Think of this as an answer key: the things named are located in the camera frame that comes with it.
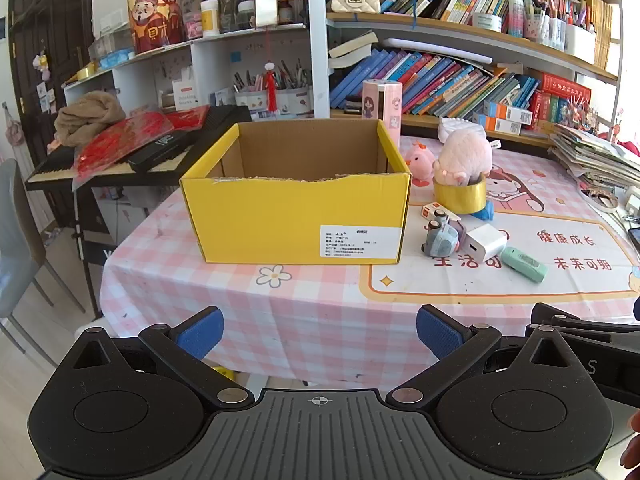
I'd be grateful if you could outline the white charger plug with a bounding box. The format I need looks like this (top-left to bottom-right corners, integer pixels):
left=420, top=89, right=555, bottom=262
left=465, top=223, right=508, bottom=263

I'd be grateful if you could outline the red boxed book set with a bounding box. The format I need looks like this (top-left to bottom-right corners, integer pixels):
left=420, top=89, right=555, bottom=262
left=527, top=72, right=592, bottom=131

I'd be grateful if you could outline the orange white carton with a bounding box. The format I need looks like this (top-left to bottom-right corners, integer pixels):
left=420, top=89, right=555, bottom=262
left=472, top=114, right=523, bottom=136
left=482, top=101, right=533, bottom=125

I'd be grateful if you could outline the red tassel ornament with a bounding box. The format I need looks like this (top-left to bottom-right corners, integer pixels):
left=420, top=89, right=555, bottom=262
left=262, top=62, right=278, bottom=113

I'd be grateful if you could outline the pink pen cup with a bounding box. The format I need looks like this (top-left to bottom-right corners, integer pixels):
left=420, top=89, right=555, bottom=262
left=522, top=12, right=548, bottom=43

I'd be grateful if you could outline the small white red box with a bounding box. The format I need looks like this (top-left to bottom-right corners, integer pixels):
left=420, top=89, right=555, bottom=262
left=419, top=202, right=461, bottom=222

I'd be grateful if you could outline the yellow cardboard box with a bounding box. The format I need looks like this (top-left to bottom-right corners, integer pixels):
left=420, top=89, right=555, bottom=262
left=180, top=119, right=412, bottom=265

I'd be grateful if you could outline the black keyboard stand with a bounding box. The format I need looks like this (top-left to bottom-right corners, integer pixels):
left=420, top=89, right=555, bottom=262
left=72, top=190, right=108, bottom=321

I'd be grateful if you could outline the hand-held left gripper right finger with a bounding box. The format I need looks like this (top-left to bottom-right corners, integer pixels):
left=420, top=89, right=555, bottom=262
left=385, top=304, right=576, bottom=409

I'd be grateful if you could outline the white storage container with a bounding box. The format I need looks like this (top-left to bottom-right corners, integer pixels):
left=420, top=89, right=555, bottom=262
left=565, top=22, right=596, bottom=63

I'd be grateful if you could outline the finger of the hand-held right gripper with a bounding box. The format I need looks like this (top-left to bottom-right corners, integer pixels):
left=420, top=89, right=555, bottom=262
left=525, top=302, right=640, bottom=343

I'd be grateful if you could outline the grey chair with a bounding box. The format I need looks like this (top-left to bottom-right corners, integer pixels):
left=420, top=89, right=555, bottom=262
left=0, top=159, right=86, bottom=368

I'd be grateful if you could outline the white paper roll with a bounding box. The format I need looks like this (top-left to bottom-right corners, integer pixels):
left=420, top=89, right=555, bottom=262
left=382, top=37, right=493, bottom=64

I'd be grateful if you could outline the person's right hand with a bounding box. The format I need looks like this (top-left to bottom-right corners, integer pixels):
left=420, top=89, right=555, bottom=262
left=622, top=407, right=640, bottom=468

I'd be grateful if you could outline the brown crumpled cloth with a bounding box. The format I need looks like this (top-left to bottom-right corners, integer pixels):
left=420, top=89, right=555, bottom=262
left=53, top=91, right=126, bottom=148

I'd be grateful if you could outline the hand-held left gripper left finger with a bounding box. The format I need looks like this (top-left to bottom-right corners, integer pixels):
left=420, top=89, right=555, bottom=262
left=70, top=306, right=256, bottom=409

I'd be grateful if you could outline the white pill bottle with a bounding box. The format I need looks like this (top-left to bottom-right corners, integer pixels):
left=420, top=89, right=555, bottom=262
left=200, top=0, right=221, bottom=38

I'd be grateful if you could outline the wooden bookshelf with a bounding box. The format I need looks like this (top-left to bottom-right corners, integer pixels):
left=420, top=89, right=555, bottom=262
left=307, top=0, right=623, bottom=148

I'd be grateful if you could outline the pink pig plush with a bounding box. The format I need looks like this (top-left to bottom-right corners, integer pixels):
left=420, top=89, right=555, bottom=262
left=432, top=129, right=493, bottom=186

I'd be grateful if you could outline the long black box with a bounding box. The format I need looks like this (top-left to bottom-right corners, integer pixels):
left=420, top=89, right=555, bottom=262
left=127, top=131, right=188, bottom=173

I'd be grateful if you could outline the pink chick plush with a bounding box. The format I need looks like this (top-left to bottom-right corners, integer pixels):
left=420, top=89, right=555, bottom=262
left=404, top=140, right=436, bottom=187

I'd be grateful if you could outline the stack of papers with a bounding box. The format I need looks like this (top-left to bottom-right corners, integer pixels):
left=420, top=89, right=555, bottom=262
left=547, top=122, right=640, bottom=196

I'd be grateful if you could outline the white shelf unit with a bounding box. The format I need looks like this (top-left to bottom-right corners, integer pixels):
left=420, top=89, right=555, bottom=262
left=62, top=0, right=326, bottom=126

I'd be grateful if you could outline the white quilted purse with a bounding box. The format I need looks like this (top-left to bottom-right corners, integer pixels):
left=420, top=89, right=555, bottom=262
left=438, top=116, right=483, bottom=143

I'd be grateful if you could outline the thick pale-paged book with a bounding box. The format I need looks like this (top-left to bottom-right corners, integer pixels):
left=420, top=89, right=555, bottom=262
left=327, top=31, right=379, bottom=58
left=327, top=50, right=373, bottom=69

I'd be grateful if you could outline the red fortune god container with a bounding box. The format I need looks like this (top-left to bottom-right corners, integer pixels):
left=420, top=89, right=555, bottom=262
left=125, top=0, right=186, bottom=56

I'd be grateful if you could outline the white card box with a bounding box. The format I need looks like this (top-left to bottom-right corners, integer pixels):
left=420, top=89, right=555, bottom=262
left=172, top=72, right=198, bottom=111

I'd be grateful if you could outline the grey blue toy truck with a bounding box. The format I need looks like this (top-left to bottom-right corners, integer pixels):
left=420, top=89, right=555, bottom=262
left=421, top=208, right=467, bottom=257

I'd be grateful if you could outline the dark wooden door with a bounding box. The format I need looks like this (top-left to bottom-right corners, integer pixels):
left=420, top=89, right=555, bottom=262
left=7, top=0, right=96, bottom=231

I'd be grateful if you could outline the pastel bottle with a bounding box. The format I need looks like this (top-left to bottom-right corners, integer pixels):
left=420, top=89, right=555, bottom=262
left=507, top=0, right=524, bottom=38

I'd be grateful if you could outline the pink cylindrical humidifier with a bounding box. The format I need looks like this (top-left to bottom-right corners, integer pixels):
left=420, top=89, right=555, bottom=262
left=361, top=79, right=403, bottom=145

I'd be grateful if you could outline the white pen holder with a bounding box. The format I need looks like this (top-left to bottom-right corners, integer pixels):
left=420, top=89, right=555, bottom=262
left=234, top=87, right=271, bottom=121
left=274, top=87, right=313, bottom=118

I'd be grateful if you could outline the black electric keyboard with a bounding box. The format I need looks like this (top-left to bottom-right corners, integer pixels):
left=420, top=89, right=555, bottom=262
left=25, top=105, right=253, bottom=192

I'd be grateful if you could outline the pink checked cartoon tablecloth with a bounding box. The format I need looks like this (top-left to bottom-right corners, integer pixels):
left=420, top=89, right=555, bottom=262
left=100, top=135, right=640, bottom=391

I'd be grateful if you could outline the yellow tape roll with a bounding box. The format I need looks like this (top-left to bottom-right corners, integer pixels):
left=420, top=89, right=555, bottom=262
left=432, top=174, right=487, bottom=216

